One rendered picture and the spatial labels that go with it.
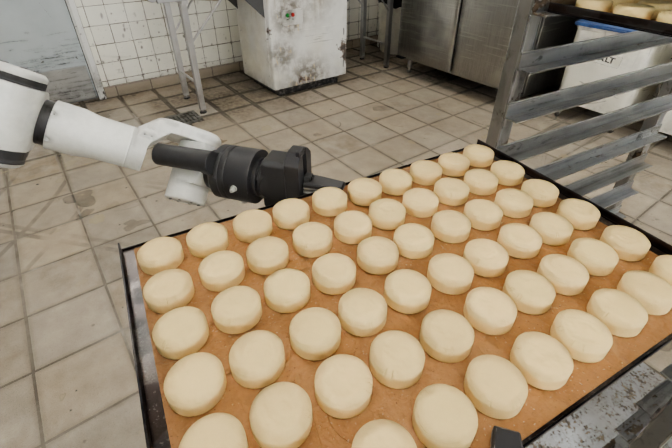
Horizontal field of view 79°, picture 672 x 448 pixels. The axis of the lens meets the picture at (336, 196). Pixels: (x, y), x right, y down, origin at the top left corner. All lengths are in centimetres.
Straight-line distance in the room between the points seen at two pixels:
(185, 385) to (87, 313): 163
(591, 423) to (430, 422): 117
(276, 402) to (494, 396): 18
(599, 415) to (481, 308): 112
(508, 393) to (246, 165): 44
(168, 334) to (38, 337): 161
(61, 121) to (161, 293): 31
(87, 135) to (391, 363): 51
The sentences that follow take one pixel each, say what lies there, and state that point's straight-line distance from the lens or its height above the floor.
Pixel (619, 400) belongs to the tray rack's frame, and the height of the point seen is 15.
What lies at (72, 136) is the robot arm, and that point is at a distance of 68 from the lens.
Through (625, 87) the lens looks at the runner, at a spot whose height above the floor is 104.
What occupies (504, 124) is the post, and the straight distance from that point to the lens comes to 84.
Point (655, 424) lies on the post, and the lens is 91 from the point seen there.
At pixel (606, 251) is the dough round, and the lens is 58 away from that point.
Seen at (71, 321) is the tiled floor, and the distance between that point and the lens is 202.
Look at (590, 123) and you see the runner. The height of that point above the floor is 96.
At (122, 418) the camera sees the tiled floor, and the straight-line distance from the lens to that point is 166.
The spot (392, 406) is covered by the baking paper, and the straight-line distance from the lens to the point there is 39.
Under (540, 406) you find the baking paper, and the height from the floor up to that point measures 100.
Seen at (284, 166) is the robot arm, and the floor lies 105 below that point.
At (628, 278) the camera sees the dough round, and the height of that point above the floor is 102.
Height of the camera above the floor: 135
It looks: 35 degrees down
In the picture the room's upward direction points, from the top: straight up
